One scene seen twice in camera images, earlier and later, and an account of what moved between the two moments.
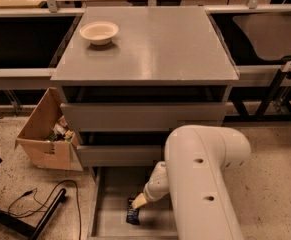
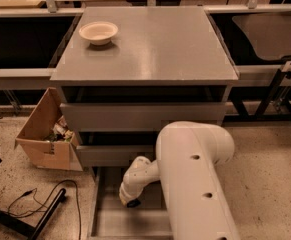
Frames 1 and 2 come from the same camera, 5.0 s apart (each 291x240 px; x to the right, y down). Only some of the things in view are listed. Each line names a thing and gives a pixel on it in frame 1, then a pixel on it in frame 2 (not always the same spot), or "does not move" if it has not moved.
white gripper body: [150, 193] to [126, 193]
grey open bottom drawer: [113, 187] does not move
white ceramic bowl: [99, 33] does not move
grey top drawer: [146, 116] does not move
